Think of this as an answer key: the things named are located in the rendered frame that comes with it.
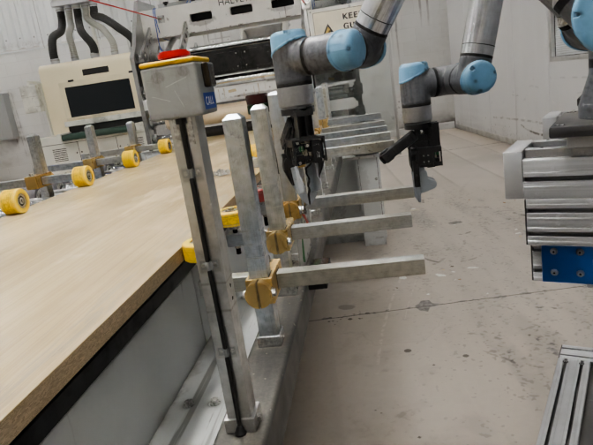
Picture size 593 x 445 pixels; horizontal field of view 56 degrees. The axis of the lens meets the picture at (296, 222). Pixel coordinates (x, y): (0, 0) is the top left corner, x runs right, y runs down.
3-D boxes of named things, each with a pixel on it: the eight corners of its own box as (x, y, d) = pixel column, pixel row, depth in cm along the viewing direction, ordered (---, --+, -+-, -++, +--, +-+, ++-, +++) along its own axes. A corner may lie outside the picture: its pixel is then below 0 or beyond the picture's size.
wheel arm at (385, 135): (390, 139, 198) (389, 129, 197) (391, 140, 195) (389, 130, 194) (254, 157, 205) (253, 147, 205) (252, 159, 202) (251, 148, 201)
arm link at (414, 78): (435, 59, 138) (402, 64, 138) (439, 103, 141) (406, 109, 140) (424, 61, 146) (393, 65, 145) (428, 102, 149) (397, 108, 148)
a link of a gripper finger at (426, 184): (439, 202, 147) (436, 168, 145) (416, 205, 148) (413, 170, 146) (437, 199, 150) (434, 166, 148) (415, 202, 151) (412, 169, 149)
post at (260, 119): (298, 305, 133) (267, 102, 121) (296, 311, 130) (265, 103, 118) (284, 306, 134) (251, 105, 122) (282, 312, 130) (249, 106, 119)
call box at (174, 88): (220, 116, 74) (209, 56, 72) (205, 120, 67) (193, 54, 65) (169, 124, 75) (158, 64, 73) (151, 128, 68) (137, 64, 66)
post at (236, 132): (285, 357, 109) (244, 111, 98) (282, 365, 106) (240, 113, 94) (267, 358, 110) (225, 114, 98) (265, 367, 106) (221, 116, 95)
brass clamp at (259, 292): (286, 281, 113) (282, 257, 111) (276, 307, 100) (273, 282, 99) (257, 283, 114) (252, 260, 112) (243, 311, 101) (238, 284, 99)
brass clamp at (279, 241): (298, 236, 136) (296, 216, 135) (291, 253, 123) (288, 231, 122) (273, 238, 137) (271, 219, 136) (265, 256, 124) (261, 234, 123)
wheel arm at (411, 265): (424, 272, 106) (422, 251, 104) (426, 278, 102) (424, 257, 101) (206, 293, 112) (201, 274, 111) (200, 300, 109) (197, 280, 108)
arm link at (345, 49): (372, 26, 110) (325, 35, 116) (346, 26, 101) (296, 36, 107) (377, 66, 112) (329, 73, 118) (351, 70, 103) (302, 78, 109)
